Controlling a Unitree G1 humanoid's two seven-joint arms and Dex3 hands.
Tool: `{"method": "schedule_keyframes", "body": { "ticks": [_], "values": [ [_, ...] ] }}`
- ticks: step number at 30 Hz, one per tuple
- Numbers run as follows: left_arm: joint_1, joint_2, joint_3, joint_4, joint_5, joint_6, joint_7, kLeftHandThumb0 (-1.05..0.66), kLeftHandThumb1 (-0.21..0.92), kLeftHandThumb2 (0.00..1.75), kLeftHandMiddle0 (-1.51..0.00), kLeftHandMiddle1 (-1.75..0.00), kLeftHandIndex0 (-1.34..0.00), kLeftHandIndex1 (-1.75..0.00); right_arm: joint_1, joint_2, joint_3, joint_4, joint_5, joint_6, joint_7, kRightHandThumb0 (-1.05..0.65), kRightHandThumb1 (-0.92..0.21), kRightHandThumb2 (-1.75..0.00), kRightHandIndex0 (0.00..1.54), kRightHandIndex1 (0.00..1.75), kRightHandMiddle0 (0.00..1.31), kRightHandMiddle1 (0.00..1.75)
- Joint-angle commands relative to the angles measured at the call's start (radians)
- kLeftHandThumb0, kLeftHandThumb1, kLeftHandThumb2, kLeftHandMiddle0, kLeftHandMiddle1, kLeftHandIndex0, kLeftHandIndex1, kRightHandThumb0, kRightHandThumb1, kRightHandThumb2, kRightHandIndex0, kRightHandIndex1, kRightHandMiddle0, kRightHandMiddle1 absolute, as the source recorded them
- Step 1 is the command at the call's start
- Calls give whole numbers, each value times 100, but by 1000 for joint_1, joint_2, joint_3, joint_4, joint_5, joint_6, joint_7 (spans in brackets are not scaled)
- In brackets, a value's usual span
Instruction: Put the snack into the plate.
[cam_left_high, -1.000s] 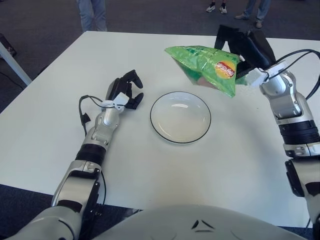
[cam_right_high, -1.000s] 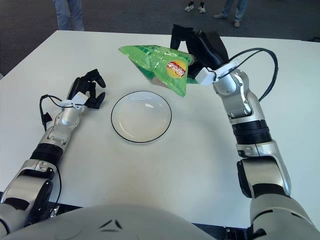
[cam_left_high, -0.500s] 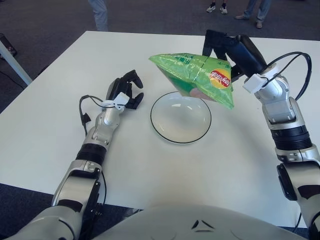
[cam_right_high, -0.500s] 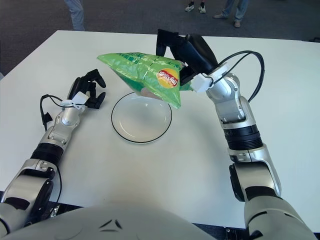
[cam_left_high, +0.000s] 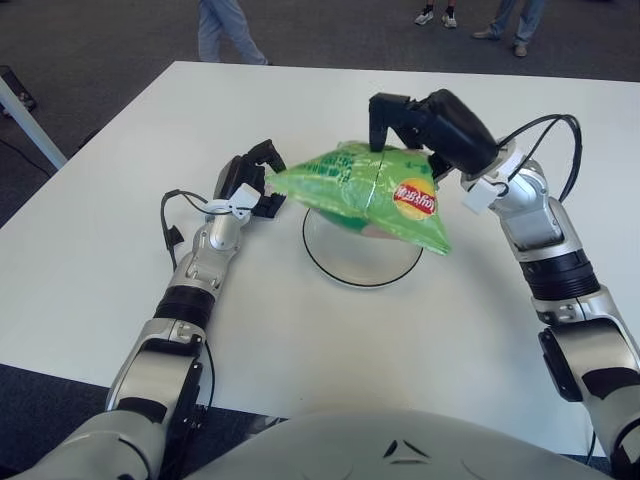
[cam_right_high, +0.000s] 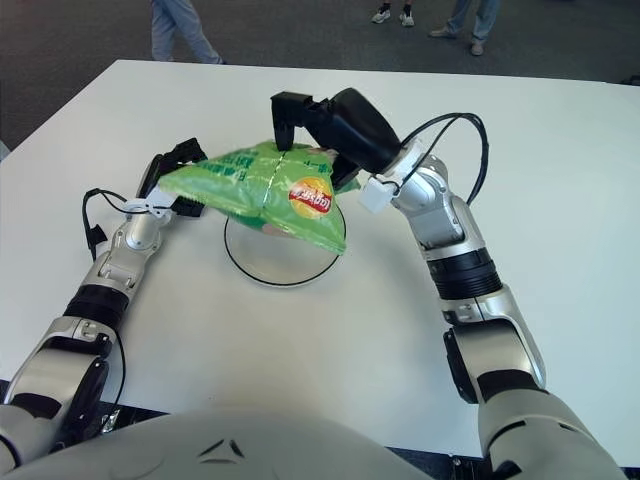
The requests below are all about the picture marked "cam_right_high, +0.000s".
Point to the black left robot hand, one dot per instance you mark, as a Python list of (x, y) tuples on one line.
[(150, 175)]

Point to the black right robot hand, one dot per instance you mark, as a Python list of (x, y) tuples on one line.
[(360, 130)]

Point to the green chips snack bag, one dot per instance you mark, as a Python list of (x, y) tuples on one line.
[(240, 185)]

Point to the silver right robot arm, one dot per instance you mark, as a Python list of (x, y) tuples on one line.
[(450, 220)]

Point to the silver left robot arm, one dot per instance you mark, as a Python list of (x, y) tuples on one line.
[(135, 235)]

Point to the white plate black rim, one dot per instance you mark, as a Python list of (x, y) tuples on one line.
[(280, 260)]

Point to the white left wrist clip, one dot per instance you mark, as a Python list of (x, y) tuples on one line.
[(150, 205)]

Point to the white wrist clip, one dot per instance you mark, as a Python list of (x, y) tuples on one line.
[(375, 197), (150, 205)]

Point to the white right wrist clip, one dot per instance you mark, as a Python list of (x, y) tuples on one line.
[(375, 197)]

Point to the person with white sneakers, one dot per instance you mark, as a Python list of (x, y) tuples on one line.
[(382, 15)]

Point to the white neighbouring table leg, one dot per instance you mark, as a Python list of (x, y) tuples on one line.
[(3, 150)]

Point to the person with blue shoes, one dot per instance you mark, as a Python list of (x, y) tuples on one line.
[(167, 25)]

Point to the person with tan shoes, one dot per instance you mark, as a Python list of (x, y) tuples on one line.
[(482, 20)]

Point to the dark object beyond table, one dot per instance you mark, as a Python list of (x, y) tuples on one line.
[(631, 80)]

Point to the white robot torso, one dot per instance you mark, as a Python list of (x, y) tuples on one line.
[(250, 445)]

